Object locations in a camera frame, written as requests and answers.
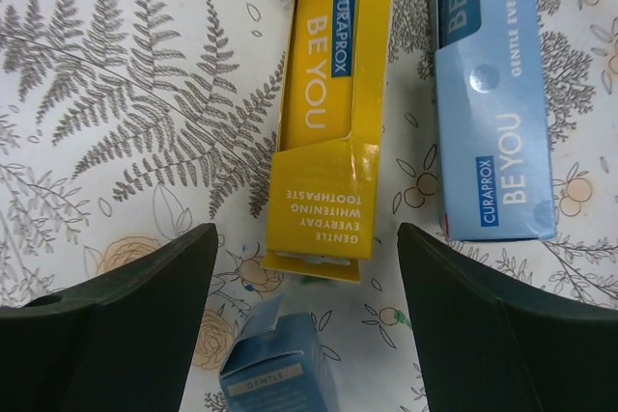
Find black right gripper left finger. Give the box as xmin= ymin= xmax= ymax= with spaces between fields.
xmin=1 ymin=224 xmax=217 ymax=411

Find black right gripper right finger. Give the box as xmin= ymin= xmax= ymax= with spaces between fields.
xmin=397 ymin=223 xmax=617 ymax=411

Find light blue toothpaste box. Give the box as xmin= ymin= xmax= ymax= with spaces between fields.
xmin=430 ymin=0 xmax=556 ymax=241

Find yellow toothpaste box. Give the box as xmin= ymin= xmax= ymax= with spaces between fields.
xmin=264 ymin=0 xmax=392 ymax=282

